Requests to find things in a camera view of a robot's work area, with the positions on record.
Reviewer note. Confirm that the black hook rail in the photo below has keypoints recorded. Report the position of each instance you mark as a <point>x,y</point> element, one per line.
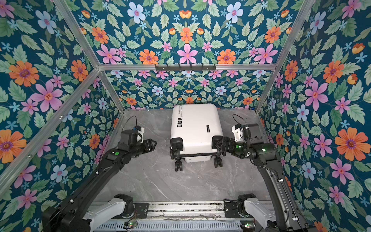
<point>190,67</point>

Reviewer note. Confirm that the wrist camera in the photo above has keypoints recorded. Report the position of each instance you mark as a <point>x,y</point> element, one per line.
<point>132,136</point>
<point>244,133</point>

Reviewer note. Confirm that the white hard-shell suitcase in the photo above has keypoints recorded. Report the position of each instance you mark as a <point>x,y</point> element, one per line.
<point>195,131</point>

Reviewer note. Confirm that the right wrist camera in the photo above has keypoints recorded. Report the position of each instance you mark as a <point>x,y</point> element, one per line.
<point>244,133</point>

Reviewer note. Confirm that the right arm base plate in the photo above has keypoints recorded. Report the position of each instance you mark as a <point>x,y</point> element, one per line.
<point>231,210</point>

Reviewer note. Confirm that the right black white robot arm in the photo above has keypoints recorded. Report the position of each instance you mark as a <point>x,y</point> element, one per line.
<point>286,216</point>

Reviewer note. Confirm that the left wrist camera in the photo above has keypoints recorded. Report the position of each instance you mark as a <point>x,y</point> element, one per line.
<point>132,136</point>

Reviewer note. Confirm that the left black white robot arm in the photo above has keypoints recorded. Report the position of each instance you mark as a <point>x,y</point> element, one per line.
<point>69,216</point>

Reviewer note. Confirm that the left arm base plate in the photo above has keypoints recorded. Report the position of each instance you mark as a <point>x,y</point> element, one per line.
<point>138,210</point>

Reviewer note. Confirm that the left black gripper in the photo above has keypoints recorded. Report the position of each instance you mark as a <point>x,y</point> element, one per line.
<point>149,145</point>

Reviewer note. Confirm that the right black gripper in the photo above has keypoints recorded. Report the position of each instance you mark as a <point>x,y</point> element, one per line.
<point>230,149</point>

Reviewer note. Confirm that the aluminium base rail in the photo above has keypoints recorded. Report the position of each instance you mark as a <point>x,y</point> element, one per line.
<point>178,211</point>

